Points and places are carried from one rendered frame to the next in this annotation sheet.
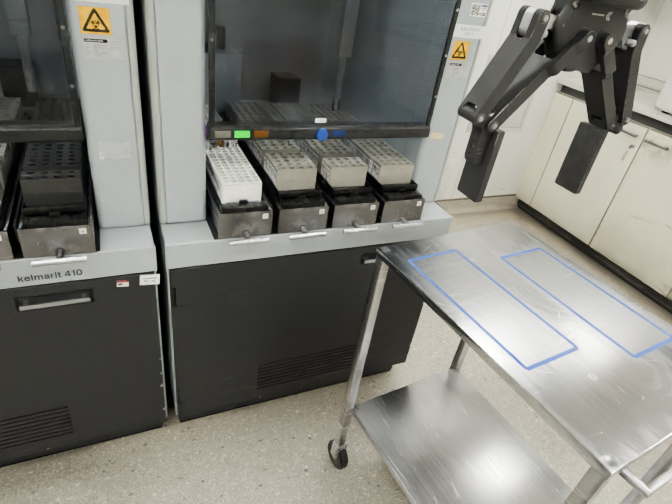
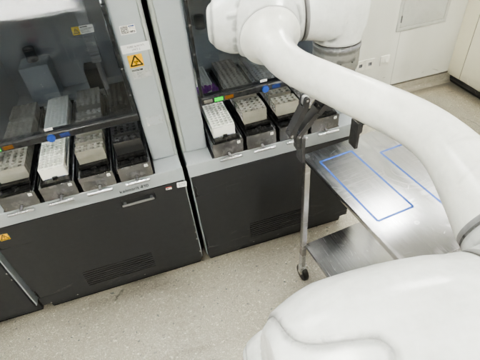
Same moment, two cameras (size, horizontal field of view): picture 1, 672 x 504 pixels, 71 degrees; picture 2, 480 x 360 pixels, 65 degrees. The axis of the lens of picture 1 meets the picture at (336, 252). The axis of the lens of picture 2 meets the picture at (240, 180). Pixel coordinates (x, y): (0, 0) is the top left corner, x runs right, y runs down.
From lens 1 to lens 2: 0.50 m
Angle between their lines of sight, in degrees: 15
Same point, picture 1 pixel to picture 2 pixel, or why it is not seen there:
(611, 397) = (424, 233)
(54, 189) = (128, 145)
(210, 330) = (218, 206)
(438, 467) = not seen: hidden behind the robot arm
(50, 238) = (131, 171)
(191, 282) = (203, 183)
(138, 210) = (170, 148)
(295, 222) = (256, 142)
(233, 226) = (221, 150)
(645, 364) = not seen: hidden behind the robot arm
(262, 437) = (258, 264)
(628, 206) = not seen: outside the picture
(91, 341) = (158, 218)
